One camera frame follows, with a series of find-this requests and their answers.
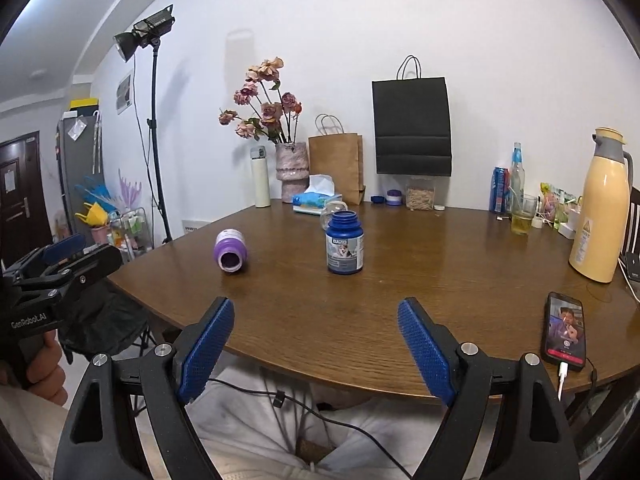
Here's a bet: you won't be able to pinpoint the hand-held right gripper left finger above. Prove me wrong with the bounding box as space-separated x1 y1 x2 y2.
52 296 236 480

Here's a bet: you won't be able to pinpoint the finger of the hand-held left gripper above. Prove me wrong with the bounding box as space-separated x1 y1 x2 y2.
27 243 124 311
0 233 87 281

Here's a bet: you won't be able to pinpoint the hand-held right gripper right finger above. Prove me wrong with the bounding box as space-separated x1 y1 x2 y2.
397 296 583 480

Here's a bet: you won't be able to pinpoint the purple bottle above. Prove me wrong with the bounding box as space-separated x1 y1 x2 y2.
214 229 249 275

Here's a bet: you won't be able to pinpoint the person's left forearm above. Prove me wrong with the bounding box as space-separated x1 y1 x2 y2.
0 385 68 480

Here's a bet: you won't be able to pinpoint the person's left hand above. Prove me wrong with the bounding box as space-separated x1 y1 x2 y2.
0 332 69 407

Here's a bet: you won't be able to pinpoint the black folding chair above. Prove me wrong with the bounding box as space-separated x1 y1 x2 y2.
59 277 157 365

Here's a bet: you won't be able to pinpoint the dark brown door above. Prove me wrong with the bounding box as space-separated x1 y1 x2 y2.
0 131 54 263

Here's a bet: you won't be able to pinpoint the grey refrigerator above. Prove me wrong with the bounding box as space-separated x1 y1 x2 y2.
56 115 107 241

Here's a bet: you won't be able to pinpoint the person's light grey clothing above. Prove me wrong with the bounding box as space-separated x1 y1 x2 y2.
132 355 453 480

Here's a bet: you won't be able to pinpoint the black light stand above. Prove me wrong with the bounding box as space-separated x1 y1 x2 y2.
132 42 174 247

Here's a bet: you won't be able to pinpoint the blue supplement bottle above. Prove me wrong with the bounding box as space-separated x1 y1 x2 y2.
325 210 365 276

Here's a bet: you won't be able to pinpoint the black smartphone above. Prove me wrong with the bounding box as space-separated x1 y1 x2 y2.
541 291 587 372

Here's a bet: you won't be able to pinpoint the clear container of grains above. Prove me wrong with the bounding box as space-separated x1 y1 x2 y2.
405 176 436 211

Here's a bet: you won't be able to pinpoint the glass of yellow drink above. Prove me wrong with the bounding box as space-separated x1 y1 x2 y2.
511 194 539 236

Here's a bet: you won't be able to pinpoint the clear glass jar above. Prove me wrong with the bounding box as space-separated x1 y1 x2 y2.
322 200 349 231

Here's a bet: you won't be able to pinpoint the blue drink can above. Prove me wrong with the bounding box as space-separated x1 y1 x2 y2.
492 166 511 213

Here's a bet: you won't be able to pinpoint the white thermos bottle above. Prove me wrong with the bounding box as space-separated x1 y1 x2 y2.
250 146 272 208

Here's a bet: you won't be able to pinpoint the blue tissue box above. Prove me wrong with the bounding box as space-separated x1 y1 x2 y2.
292 174 344 216

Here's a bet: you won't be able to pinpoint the white charger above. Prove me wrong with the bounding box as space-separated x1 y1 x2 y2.
556 209 584 240

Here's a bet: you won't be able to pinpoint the snack packets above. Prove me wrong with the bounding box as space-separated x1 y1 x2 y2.
539 182 582 226

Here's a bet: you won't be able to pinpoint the glass bottle with blue cap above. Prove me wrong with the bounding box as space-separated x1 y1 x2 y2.
508 142 526 218

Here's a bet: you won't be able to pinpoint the pink textured vase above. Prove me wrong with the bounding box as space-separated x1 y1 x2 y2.
275 142 310 204

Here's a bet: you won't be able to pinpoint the brown paper bag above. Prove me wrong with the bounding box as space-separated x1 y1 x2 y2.
308 114 366 206

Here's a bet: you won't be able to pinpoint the yellow thermos jug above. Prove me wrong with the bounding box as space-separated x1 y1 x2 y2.
568 127 635 284

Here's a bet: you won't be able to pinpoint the black paper bag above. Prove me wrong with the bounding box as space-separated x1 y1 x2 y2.
371 55 453 177

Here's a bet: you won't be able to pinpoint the black studio light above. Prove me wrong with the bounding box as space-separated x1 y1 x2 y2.
114 4 176 63

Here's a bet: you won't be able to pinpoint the dried pink flowers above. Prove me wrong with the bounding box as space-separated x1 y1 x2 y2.
218 56 303 145

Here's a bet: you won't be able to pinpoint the dark wooden chair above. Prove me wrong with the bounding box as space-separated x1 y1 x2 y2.
621 186 640 263

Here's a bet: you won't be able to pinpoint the thin black cable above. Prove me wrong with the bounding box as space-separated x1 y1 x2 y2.
206 377 413 480

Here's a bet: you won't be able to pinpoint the wall electrical panel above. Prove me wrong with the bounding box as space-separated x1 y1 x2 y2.
115 73 134 114

